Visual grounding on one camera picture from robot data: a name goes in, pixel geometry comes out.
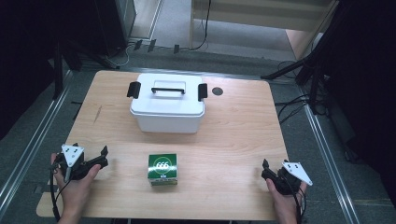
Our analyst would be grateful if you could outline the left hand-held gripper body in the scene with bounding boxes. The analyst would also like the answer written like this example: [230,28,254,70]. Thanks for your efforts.
[59,143,94,183]

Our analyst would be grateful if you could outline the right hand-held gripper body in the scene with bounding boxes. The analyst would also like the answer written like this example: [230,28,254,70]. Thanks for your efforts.
[270,160,314,197]

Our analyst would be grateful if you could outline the green and white carton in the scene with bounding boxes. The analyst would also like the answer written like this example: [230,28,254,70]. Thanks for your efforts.
[147,153,178,188]

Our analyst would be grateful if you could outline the white plastic storage box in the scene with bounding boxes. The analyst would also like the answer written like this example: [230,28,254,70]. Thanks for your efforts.
[130,106,205,134]

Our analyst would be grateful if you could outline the white lid with black handle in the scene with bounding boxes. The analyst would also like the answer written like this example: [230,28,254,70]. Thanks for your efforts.
[126,73,208,118]

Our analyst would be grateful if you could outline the person's right hand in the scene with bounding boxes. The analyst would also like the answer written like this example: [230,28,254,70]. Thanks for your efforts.
[265,178,308,217]

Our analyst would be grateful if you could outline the person's left hand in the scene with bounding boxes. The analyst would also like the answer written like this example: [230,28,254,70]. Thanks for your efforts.
[50,152,102,217]

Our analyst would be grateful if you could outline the black metal stand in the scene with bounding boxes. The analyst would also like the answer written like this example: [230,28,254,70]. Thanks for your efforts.
[51,36,121,101]
[261,0,344,108]

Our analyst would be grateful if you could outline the black cabinet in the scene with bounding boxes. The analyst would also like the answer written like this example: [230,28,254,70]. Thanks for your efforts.
[92,0,138,58]

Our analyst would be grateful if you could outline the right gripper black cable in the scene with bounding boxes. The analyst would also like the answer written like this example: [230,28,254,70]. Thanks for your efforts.
[286,176,308,224]

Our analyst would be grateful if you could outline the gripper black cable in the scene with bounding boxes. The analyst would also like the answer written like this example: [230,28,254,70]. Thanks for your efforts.
[49,160,73,222]
[286,176,308,224]

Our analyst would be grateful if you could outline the metal floor rail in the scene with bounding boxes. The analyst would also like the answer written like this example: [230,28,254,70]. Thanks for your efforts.
[0,70,75,216]
[299,87,361,224]

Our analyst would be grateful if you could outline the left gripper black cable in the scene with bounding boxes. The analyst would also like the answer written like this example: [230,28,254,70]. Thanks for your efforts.
[49,160,73,222]

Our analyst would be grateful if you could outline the black floor cables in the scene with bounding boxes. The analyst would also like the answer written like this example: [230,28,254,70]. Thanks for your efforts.
[275,60,314,125]

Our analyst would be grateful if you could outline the white floor cable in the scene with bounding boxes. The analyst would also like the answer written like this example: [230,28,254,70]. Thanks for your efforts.
[103,42,135,68]

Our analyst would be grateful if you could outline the light wooden furniture frame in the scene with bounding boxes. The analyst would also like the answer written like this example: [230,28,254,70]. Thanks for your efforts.
[189,0,340,61]

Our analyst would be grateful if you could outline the black hanging cable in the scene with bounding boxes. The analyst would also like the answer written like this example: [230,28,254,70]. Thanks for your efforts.
[189,0,213,51]

